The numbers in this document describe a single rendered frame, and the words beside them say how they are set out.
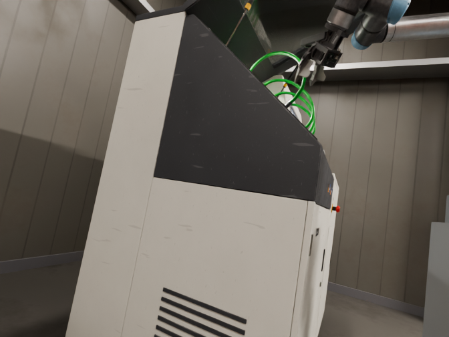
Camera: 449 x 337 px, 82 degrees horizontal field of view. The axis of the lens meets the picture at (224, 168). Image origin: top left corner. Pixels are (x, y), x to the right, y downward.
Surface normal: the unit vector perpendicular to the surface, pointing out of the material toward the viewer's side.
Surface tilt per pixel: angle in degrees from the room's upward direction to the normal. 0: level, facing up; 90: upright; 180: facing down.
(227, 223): 90
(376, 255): 90
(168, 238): 90
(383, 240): 90
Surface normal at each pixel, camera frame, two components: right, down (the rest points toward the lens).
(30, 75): 0.90, 0.11
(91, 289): -0.43, -0.17
